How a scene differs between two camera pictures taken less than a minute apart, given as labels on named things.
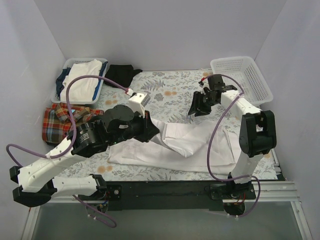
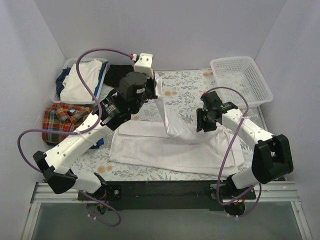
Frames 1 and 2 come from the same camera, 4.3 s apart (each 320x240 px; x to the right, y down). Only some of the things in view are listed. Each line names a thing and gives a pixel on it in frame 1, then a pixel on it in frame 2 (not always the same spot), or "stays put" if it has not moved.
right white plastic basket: [243, 73] stays put
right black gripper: [205, 100] -> [200, 120]
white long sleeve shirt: [181, 145] stays put
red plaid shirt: [57, 123] stays put
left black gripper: [144, 127] -> [152, 89]
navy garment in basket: [59, 83] stays put
